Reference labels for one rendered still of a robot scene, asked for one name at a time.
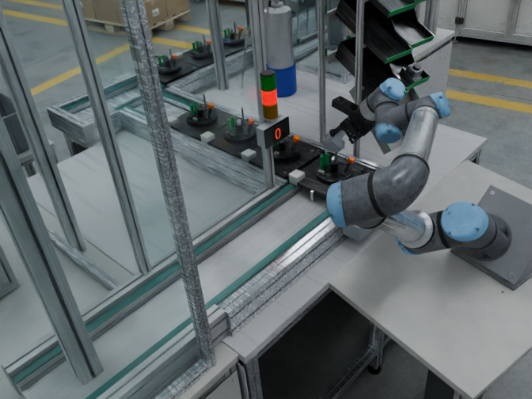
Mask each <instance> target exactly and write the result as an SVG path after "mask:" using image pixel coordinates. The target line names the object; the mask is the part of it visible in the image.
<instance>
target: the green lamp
mask: <svg viewBox="0 0 532 399"><path fill-rule="evenodd" d="M260 86H261V90H263V91H265V92H271V91H273V90H275V89H276V74H274V75H273V76H271V77H262V76H261V75H260Z"/></svg>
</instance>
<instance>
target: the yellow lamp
mask: <svg viewBox="0 0 532 399"><path fill-rule="evenodd" d="M262 105H263V114H264V118H265V119H267V120H273V119H275V118H277V117H278V103H276V104H274V105H271V106H267V105H264V104H262Z"/></svg>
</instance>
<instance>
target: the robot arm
mask: <svg viewBox="0 0 532 399"><path fill-rule="evenodd" d="M405 93H406V89H405V86H404V84H403V83H402V82H401V81H400V80H398V79H396V78H388V79H387V80H385V81H384V82H383V83H381V84H380V86H379V87H378V88H377V89H376V90H375V91H374V92H373V93H371V94H370V95H369V96H368V97H367V98H366V99H365V100H364V101H362V102H361V104H360V105H357V104H355V103H353V102H351V101H349V100H347V99H345V98H344V97H342V96H338V97H336V98H334V99H333V100H332V107H334V108H336V109H337V110H339V111H341V112H343V113H344V114H346V115H348V117H347V118H346V119H345V120H343V121H342V122H341V123H340V125H339V126H338V127H337V128H336V129H334V130H333V131H332V132H331V133H330V135H329V136H328V138H327V141H326V142H327V143H328V142H329V141H330V140H331V141H333V142H334V143H335V144H336V145H337V146H338V147H342V146H343V142H342V138H343V137H344V135H346V136H347V137H348V138H349V139H348V140H349V141H350V142H351V144H353V143H354V141H355V142H356V141H357V140H358V139H360V138H361V137H363V136H365V135H366V134H367V133H368V132H370V131H371V130H372V129H373V127H375V131H376V136H377V139H378V141H380V142H381V143H388V144H390V143H396V142H397V141H398V140H400V139H401V135H402V132H403V131H406V130H407V131H406V133H405V137H404V140H403V143H402V145H401V149H400V152H399V155H397V156H396V157H395V158H394V159H393V160H392V162H391V165H389V166H387V167H385V168H384V169H380V170H376V171H374V172H370V173H366V174H363V175H360V176H357V177H352V178H349V179H347V180H339V182H336V183H334V184H331V185H330V186H329V189H328V191H327V207H328V210H329V214H330V217H331V219H332V221H333V222H334V224H335V225H336V226H338V227H348V226H352V225H356V226H359V227H361V228H364V229H374V228H378V229H380V230H383V231H385V232H386V233H388V234H392V235H393V236H395V237H396V240H397V243H398V245H399V246H400V247H401V250H402V251H403V252H404V253H406V254H408V255H420V254H423V253H429V252H434V251H438V250H443V249H450V248H455V247H459V246H462V247H463V249H464V250H465V251H466V252H467V253H468V254H469V255H470V256H471V257H473V258H475V259H477V260H481V261H491V260H496V259H498V258H500V257H501V256H503V255H504V254H505V253H506V252H507V250H508V249H509V247H510V245H511V239H512V236H511V229H510V227H509V225H508V224H507V223H506V222H505V221H504V220H503V219H502V218H501V217H499V216H497V215H494V214H489V213H486V212H485V211H484V210H483V209H482V208H481V207H479V206H477V205H476V204H474V203H471V202H467V201H458V202H455V203H452V204H451V205H449V206H448V207H447V208H446V210H443V211H437V212H433V213H430V214H427V213H425V212H423V211H418V210H413V211H410V210H409V209H407V208H408V207H409V206H410V205H411V204H412V203H413V202H414V201H415V200H416V199H417V197H418V196H419V195H420V193H421V192H422V191H423V189H424V187H425V185H426V183H427V182H428V177H429V173H430V167H429V164H428V159H429V156H430V153H431V148H432V144H433V141H434V137H435V132H436V128H437V126H438V122H439V119H443V118H444V117H447V116H449V115H450V105H449V101H448V100H447V97H446V95H445V94H444V93H442V92H438V93H433V94H429V95H428V96H426V97H422V98H420V99H417V100H414V101H411V102H409V103H406V104H403V105H399V101H400V100H402V98H403V97H404V96H405ZM338 133H339V134H338ZM353 139H354V141H353Z"/></svg>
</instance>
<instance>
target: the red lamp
mask: <svg viewBox="0 0 532 399"><path fill-rule="evenodd" d="M261 96H262V104H263V105H267V106H271V105H275V104H276V103H277V91H276V89H275V90H273V91H271V92H265V91H263V90H261Z"/></svg>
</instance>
